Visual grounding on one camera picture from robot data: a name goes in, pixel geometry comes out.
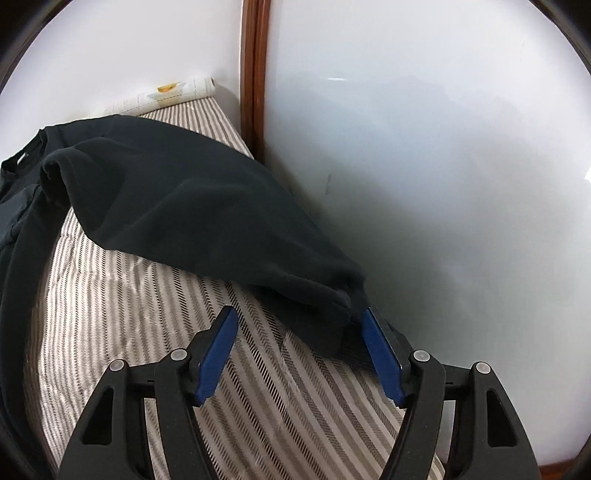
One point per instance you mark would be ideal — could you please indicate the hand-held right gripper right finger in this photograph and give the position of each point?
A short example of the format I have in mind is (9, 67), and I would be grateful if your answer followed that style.
(381, 355)

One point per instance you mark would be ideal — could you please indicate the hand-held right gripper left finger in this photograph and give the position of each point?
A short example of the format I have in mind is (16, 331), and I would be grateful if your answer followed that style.
(217, 355)

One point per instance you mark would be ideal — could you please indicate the black sweater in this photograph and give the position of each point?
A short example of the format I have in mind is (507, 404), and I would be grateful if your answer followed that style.
(184, 194)

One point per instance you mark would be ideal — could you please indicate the striped bed sheet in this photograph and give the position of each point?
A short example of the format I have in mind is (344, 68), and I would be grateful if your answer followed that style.
(138, 323)

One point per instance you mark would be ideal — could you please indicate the white printed rolled mat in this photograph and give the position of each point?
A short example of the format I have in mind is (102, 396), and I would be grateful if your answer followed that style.
(184, 92)

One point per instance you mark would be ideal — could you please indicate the brown wooden door frame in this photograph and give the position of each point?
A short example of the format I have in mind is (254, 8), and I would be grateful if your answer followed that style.
(254, 69)

